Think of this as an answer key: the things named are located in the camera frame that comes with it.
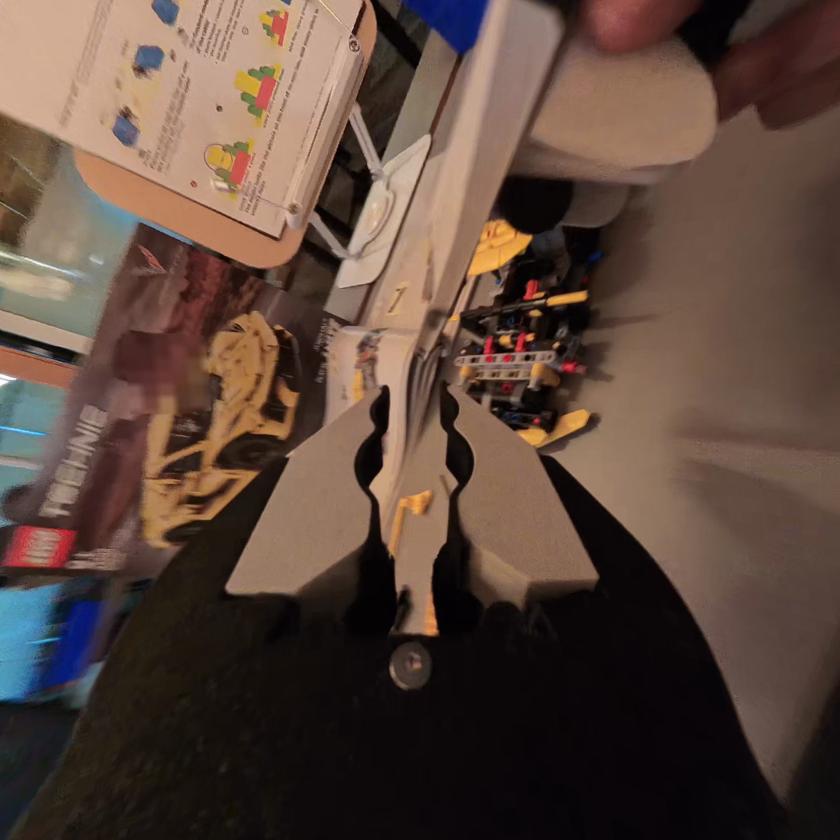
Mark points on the blue plastic bin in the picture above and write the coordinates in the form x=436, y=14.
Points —
x=446, y=19

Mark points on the printed instruction sheet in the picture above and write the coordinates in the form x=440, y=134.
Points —
x=197, y=98

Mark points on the open instruction booklet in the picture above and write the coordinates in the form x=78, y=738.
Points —
x=394, y=341

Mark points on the instruction sheet on stand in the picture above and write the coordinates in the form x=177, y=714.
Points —
x=387, y=197

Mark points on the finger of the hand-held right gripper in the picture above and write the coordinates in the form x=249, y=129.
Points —
x=499, y=98

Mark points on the person's right hand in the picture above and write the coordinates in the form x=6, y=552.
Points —
x=787, y=65

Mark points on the grey desk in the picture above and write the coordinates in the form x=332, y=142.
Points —
x=689, y=328

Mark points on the pile of yellow body panels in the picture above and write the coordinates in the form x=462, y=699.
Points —
x=410, y=505

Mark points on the toy car set box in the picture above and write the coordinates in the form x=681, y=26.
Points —
x=197, y=367

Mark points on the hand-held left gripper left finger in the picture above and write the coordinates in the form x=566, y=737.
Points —
x=315, y=518

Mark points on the partly built toy car model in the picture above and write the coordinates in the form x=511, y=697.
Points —
x=518, y=358

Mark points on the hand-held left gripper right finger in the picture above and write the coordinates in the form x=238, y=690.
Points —
x=518, y=525

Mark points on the blurred blue object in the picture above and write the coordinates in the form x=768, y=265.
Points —
x=39, y=643

